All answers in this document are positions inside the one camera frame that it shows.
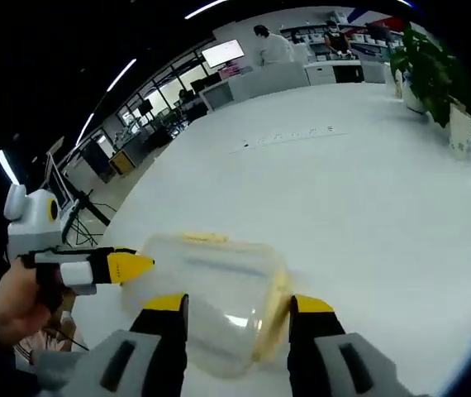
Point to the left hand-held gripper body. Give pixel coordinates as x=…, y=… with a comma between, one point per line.
x=33, y=223

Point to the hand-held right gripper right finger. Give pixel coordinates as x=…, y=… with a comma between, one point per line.
x=334, y=355

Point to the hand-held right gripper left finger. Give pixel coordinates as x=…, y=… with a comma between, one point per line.
x=136, y=355

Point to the clear container with yellow buckle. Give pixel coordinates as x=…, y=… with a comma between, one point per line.
x=215, y=297

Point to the person's left hand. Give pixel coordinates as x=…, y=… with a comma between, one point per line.
x=16, y=302

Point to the black tripod stand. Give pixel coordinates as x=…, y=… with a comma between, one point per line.
x=91, y=211

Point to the pink cloth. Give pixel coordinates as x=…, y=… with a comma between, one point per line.
x=49, y=335

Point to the yellow cabinet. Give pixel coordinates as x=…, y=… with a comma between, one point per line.
x=122, y=162

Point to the white cabinet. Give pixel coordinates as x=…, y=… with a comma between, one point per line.
x=217, y=97

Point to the white counter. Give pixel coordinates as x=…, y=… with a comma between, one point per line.
x=268, y=80

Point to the potted green plant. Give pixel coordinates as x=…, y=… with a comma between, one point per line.
x=438, y=78
x=409, y=70

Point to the wall screen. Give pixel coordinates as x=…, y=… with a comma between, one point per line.
x=223, y=53

